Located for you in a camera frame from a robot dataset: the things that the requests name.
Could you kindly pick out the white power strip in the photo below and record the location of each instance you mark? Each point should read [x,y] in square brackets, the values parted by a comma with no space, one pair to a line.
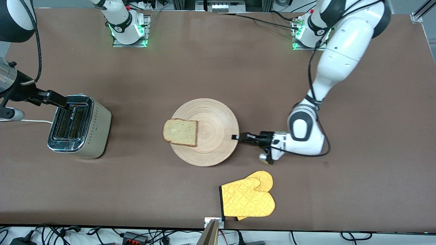
[145,4]

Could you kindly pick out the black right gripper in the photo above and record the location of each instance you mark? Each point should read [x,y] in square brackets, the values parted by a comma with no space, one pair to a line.
[26,93]

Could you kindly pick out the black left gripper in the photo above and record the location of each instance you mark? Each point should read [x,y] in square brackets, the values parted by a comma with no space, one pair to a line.
[264,139]

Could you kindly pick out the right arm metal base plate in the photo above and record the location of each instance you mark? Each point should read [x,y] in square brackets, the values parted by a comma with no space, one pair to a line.
[131,45]

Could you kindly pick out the small metal table bracket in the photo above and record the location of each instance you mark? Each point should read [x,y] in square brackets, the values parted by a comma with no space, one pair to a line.
[221,223]

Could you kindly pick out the silver two-slot toaster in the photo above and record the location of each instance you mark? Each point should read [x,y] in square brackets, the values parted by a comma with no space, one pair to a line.
[85,129]

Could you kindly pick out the slice of brown-crust bread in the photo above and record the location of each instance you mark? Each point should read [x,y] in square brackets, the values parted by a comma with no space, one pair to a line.
[180,132]

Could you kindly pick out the round light wooden plate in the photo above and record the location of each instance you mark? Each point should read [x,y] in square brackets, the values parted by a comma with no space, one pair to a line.
[213,136]

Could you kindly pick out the aluminium frame profile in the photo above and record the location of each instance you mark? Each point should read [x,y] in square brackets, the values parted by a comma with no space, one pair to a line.
[422,10]

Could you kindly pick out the black power adapter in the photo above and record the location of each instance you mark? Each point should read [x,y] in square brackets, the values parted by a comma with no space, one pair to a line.
[22,242]

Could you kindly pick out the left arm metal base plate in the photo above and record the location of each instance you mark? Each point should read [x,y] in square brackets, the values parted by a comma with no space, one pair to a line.
[306,48]

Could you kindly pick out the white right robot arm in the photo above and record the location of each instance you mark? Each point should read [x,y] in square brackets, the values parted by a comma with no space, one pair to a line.
[122,20]

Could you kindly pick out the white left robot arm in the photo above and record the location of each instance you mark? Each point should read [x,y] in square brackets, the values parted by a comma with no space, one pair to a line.
[344,44]

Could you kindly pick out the black connector block red parts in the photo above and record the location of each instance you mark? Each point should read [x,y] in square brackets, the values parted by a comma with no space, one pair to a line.
[134,238]

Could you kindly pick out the yellow quilted oven mitt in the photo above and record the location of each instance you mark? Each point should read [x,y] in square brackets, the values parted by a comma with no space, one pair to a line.
[241,218]
[248,199]

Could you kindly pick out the beige slanted bar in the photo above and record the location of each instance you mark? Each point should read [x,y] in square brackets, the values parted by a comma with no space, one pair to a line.
[211,234]

